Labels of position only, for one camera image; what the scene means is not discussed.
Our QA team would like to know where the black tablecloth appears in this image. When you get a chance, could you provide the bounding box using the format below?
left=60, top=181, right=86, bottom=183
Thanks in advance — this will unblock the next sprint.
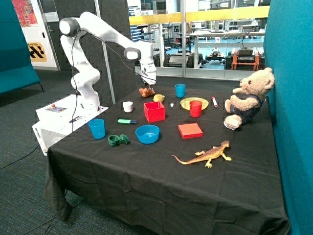
left=44, top=87, right=290, bottom=235

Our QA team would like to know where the near blue plastic cup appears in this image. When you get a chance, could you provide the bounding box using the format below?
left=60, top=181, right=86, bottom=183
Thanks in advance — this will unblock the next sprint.
left=89, top=118, right=105, bottom=139

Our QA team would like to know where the orange toy lizard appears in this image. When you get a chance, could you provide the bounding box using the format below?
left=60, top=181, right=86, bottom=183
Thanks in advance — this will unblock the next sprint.
left=173, top=141, right=232, bottom=168

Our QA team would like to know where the red square pot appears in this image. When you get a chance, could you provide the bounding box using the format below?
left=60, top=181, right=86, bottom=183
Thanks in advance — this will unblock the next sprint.
left=143, top=101, right=165, bottom=123

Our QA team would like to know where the blue plastic cup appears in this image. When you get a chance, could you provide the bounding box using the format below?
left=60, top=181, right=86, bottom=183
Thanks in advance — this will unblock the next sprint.
left=175, top=84, right=186, bottom=98
left=89, top=118, right=105, bottom=139

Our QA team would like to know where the beige teddy bear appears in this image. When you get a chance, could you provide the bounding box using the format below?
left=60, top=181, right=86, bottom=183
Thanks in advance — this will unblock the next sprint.
left=224, top=68, right=275, bottom=130

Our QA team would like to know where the white cup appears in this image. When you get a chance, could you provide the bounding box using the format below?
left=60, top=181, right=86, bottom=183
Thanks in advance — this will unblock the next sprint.
left=122, top=101, right=133, bottom=113

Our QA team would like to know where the green highlighter marker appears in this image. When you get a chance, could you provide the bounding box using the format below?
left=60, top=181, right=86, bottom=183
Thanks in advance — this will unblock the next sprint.
left=117, top=119, right=137, bottom=124

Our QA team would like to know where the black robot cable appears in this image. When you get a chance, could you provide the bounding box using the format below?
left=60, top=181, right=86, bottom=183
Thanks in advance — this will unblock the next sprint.
left=69, top=28, right=157, bottom=133

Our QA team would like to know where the blue plastic bowl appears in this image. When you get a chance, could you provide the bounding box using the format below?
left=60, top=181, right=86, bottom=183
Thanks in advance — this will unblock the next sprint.
left=135, top=125, right=160, bottom=144

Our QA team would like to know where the yellow black warning sign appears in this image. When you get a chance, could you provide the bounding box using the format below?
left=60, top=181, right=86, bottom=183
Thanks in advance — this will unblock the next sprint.
left=27, top=42, right=47, bottom=63

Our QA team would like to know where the red wall poster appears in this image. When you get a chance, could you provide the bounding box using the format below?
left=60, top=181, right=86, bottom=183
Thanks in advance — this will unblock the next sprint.
left=11, top=0, right=39, bottom=27

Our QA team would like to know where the red plastic cup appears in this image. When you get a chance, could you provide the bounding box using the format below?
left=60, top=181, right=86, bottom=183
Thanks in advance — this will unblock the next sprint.
left=189, top=100, right=202, bottom=118

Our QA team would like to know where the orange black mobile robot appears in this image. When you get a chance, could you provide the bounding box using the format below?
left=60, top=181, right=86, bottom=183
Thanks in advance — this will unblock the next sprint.
left=224, top=47, right=266, bottom=71

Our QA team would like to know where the yellow tennis ball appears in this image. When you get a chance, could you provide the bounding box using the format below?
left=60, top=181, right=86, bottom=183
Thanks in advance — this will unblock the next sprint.
left=153, top=94, right=164, bottom=102

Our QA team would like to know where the teal sofa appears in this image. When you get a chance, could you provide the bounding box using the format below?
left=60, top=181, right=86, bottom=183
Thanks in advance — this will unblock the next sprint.
left=0, top=0, right=41, bottom=94

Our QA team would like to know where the small brown plush toy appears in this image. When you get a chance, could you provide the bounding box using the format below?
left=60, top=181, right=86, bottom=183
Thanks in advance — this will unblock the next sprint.
left=139, top=88, right=156, bottom=98

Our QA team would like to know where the yellow plastic plate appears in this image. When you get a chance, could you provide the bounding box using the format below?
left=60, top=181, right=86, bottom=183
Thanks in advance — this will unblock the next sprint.
left=180, top=97, right=209, bottom=111

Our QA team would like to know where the red and white marker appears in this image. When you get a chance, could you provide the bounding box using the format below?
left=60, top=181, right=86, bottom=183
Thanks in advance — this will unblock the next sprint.
left=211, top=96, right=218, bottom=108

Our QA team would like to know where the red square lid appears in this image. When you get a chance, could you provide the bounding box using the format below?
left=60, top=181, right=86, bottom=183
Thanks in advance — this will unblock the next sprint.
left=178, top=123, right=203, bottom=139

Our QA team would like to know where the far blue plastic cup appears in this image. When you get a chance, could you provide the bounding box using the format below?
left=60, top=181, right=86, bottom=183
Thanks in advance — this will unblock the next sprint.
left=175, top=84, right=186, bottom=98

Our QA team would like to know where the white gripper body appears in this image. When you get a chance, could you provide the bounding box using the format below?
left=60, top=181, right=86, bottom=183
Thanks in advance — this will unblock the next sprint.
left=140, top=61, right=157, bottom=85

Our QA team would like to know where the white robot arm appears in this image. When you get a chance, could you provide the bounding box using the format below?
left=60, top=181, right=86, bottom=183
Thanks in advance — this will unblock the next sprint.
left=59, top=12, right=156, bottom=111

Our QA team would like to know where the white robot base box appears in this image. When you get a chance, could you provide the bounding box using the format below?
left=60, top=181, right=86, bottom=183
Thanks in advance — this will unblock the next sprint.
left=32, top=94, right=108, bottom=156

